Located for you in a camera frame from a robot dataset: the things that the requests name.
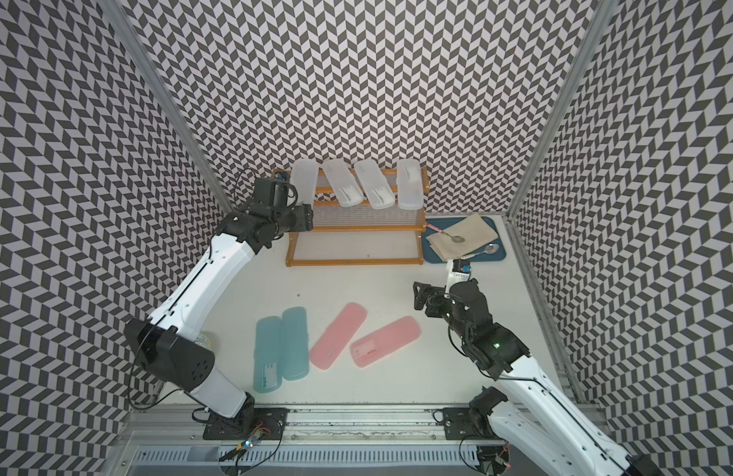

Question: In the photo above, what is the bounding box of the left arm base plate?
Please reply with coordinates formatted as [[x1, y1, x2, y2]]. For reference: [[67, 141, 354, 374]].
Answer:
[[202, 407, 289, 441]]

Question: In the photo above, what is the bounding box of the metal spoon white handle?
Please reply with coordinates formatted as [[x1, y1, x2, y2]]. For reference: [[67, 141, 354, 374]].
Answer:
[[462, 242, 499, 260]]

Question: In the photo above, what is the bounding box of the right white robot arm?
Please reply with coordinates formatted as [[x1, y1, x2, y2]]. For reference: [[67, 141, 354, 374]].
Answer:
[[413, 279, 661, 475]]

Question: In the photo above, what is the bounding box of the orange wooden three-tier shelf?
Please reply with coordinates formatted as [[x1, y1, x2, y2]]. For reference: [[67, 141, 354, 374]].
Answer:
[[285, 170, 427, 267]]

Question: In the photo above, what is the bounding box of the round patterned plate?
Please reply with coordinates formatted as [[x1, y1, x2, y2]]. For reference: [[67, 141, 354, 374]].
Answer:
[[194, 332, 217, 351]]

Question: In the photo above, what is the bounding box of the clear pencil case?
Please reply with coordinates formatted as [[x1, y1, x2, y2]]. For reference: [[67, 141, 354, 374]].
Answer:
[[321, 159, 365, 208], [290, 159, 319, 205], [354, 159, 395, 210], [396, 159, 424, 210]]

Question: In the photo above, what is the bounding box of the teal pencil case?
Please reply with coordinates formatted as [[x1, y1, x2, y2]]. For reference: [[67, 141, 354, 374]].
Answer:
[[253, 317, 282, 394], [281, 307, 309, 381]]

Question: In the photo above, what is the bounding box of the aluminium front rail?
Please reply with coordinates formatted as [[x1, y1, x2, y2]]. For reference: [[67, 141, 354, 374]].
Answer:
[[116, 404, 466, 445]]

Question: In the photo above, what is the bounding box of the metal spoon pink handle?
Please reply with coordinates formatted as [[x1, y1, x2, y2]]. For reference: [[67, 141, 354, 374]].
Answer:
[[427, 226, 465, 244]]

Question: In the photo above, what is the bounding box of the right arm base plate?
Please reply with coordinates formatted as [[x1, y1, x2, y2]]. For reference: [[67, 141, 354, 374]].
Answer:
[[441, 407, 499, 441]]

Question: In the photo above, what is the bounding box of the teal rectangular tray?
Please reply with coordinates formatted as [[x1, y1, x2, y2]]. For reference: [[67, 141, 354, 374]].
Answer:
[[421, 216, 507, 264]]

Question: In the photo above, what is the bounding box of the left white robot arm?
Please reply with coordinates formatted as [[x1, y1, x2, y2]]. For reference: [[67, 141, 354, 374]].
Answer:
[[124, 172, 313, 420]]

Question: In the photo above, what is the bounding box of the pink pencil case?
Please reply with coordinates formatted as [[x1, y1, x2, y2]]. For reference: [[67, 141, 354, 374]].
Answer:
[[350, 317, 421, 368], [309, 303, 368, 370]]

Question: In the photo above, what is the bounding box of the beige folded cloth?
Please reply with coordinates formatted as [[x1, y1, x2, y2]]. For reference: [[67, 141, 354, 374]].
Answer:
[[425, 213, 499, 262]]

